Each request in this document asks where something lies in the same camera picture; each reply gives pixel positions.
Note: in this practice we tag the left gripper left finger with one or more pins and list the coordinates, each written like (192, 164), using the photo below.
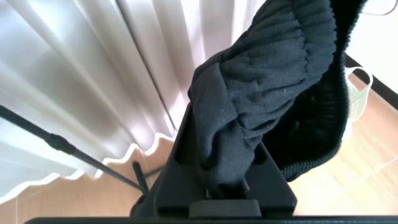
(177, 186)

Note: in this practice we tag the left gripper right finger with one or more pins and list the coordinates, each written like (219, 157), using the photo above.
(273, 193)

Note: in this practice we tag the black garment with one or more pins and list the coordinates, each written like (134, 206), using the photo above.
(264, 77)

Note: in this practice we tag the white laundry basket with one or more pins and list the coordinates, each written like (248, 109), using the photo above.
(357, 99)

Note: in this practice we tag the black clothes rack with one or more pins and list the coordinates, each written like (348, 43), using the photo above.
(59, 143)

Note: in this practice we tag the beige curtain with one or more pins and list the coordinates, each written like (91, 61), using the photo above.
(93, 62)

